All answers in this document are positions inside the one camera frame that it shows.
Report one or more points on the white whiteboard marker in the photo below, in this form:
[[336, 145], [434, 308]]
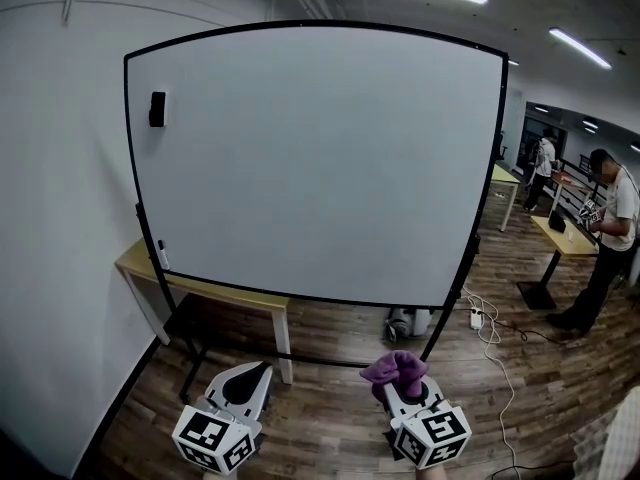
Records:
[[163, 255]]

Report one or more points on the black whiteboard eraser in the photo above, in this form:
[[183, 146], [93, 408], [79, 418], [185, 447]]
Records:
[[157, 109]]

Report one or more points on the person's right forearm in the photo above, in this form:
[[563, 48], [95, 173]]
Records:
[[431, 473]]

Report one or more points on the white power strip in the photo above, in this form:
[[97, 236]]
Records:
[[476, 317]]

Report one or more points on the black-framed whiteboard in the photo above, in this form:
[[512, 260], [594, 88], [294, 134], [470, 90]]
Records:
[[310, 168]]

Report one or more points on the person's light checked clothing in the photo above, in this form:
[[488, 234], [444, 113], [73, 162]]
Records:
[[612, 438]]

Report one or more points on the purple cloth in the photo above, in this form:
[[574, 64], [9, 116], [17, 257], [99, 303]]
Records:
[[397, 368]]

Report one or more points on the person's left forearm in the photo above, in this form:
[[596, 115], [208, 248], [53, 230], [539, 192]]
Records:
[[212, 476]]

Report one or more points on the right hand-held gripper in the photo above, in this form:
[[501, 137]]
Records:
[[432, 433]]

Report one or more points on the white device on floor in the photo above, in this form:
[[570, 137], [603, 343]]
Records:
[[409, 322]]

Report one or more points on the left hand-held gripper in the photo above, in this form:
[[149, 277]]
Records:
[[212, 430]]

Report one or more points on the wooden table with white frame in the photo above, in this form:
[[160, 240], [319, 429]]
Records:
[[505, 174]]

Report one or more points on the black metal railing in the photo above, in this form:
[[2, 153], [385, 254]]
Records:
[[575, 178]]

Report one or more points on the black office chair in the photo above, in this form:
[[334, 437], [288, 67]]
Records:
[[501, 147]]

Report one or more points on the black box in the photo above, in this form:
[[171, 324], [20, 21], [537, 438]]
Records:
[[557, 222]]

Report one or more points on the wooden table with white legs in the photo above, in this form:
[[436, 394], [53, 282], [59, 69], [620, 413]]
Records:
[[140, 264]]

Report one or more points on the wooden table with black pedestal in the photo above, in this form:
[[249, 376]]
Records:
[[567, 248]]

